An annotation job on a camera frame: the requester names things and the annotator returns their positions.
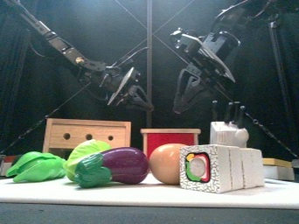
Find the white cutting board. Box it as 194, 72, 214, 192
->
0, 174, 299, 210

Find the yellow flat block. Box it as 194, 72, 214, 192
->
262, 157, 294, 169

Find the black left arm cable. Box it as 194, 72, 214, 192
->
111, 46, 150, 68

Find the small red and white block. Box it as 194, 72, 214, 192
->
0, 154, 21, 178

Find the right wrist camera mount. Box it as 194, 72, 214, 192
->
170, 27, 238, 83

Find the thin white sushi roll slice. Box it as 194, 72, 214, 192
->
229, 145, 245, 191

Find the white toy knife block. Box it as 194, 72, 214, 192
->
210, 121, 250, 149

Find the red box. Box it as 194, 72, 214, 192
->
141, 128, 202, 161

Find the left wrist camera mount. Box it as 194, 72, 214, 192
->
107, 66, 137, 107

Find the thin diagonal brace wire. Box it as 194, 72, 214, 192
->
114, 0, 299, 160
0, 0, 198, 155

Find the toy sushi roll patterned slice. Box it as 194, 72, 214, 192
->
179, 143, 231, 194

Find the dark green toy lettuce leaf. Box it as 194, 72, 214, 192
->
5, 150, 69, 184

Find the thick white sushi roll slice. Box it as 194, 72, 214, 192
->
239, 147, 268, 188

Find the grey vertical frame pole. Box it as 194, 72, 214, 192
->
146, 0, 154, 129

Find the purple toy eggplant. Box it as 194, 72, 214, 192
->
74, 146, 151, 189

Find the orange toy egg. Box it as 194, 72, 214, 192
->
149, 143, 190, 186

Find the light green toy cabbage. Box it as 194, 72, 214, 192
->
62, 139, 115, 182

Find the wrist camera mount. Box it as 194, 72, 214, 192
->
107, 66, 137, 107
170, 27, 238, 83

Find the black toy knife handle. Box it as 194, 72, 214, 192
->
238, 105, 249, 130
233, 101, 241, 125
225, 101, 235, 124
211, 100, 221, 123

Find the white flat block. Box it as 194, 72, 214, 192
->
264, 164, 297, 182

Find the wooden box with three holes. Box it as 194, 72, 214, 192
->
42, 117, 133, 160

